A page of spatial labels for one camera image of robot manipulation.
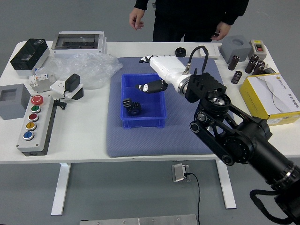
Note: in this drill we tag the white box with black lid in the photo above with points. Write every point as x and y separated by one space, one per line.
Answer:
28 57

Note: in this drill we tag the grey push button control box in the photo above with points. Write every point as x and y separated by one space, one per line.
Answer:
35 140

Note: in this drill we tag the small black flat packet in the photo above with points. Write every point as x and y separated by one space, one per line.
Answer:
270 71

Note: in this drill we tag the grey metal mounting rail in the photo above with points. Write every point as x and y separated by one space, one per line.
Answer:
42 87

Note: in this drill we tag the white socket plate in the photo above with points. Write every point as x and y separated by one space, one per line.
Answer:
57 86

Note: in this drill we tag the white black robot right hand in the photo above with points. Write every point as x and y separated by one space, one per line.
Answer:
166 66

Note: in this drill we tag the person's right hand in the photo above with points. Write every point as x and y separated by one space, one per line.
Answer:
136 18

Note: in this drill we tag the white table leg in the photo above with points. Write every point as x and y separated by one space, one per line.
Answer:
227 187
61 187

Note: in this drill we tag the beige switch box red button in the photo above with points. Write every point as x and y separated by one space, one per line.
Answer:
258 48

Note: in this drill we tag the grey metal plate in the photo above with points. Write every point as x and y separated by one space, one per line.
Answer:
140 220

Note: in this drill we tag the black socket base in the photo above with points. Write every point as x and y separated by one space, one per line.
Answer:
79 95

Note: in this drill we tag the person's body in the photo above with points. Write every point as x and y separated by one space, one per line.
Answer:
187 21

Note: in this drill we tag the black round plastic nut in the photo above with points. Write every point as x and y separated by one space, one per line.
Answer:
181 52

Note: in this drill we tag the grey enclosure with clear window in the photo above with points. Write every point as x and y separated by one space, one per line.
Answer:
78 44

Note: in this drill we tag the grey metal floor bracket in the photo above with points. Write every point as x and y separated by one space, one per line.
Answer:
154 5

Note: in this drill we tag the black cylindrical capacitor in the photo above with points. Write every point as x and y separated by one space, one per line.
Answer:
261 64
258 70
233 62
236 77
254 58
249 66

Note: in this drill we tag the person's left forearm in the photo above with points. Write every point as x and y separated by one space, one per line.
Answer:
234 11

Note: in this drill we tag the silver floor socket box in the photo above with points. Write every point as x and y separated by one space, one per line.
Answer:
178 173

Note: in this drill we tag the clear plastic bag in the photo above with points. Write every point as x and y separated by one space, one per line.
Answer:
93 68

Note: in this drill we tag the blue-grey padded mat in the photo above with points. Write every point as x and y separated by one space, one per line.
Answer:
140 143

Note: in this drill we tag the white wall switch plate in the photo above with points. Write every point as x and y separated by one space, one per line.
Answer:
213 50

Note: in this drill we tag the small black gear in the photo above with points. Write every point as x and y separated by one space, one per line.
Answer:
126 102

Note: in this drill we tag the blue plastic bin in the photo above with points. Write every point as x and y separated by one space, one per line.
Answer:
150 103

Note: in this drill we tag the grey block with square hole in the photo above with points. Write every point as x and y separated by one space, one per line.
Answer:
14 107

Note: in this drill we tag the yellow white cardboard box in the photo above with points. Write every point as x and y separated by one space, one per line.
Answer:
269 98

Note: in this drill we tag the person's right forearm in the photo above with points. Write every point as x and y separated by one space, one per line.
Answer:
141 4

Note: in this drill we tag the big black gear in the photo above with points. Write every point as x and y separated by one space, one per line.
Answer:
135 109

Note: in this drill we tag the grey block with round hole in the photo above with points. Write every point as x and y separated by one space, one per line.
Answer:
234 49

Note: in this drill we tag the person's left hand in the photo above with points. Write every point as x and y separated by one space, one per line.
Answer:
222 29

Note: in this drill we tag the white circuit breaker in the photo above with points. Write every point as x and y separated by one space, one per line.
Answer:
38 77

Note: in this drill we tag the black power adapter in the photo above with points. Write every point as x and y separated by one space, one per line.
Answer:
72 82

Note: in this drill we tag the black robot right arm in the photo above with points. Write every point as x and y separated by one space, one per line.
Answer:
239 143

